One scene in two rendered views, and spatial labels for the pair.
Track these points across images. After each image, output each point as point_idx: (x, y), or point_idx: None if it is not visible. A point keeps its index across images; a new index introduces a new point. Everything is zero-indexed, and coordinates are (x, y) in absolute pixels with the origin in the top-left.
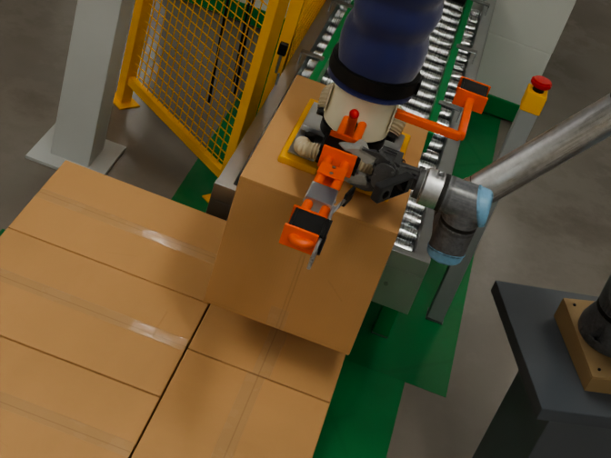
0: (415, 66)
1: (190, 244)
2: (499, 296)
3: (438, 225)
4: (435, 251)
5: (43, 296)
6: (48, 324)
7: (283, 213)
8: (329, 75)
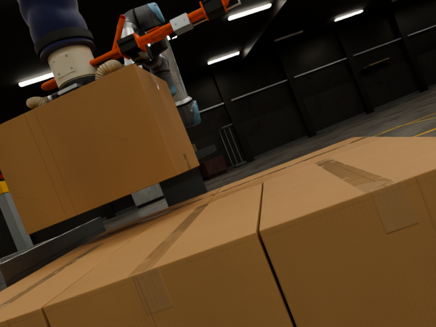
0: None
1: (76, 257)
2: None
3: (163, 75)
4: (172, 87)
5: (180, 235)
6: (222, 215)
7: (151, 84)
8: (66, 42)
